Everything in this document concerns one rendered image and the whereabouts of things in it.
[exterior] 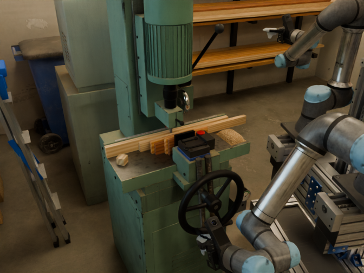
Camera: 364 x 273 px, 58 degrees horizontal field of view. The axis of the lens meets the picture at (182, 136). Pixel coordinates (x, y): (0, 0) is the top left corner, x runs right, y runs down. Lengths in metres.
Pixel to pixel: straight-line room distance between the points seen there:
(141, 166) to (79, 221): 1.23
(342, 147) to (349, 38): 0.88
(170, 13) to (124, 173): 0.60
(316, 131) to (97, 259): 1.59
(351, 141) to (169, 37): 0.67
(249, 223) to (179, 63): 0.61
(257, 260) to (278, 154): 0.89
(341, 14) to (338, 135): 0.79
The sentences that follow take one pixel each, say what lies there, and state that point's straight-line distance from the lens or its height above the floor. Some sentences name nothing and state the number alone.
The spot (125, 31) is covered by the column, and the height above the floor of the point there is 1.36.
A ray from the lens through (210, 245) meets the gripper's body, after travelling 1.12.
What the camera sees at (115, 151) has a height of 0.92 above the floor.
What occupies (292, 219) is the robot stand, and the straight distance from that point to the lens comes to 2.18.
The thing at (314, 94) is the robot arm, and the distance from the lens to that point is 1.72.
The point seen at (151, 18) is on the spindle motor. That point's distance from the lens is 1.20.
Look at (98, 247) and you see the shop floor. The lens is 2.26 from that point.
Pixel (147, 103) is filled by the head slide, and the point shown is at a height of 1.07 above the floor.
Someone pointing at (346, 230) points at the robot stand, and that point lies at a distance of 1.49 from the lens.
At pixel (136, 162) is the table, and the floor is 0.90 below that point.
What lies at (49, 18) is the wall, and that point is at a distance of 3.47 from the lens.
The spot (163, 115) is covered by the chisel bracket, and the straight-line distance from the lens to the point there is 1.37.
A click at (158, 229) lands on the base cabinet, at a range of 1.47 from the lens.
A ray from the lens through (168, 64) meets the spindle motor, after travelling 1.22.
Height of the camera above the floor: 1.64
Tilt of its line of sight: 29 degrees down
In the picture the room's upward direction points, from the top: straight up
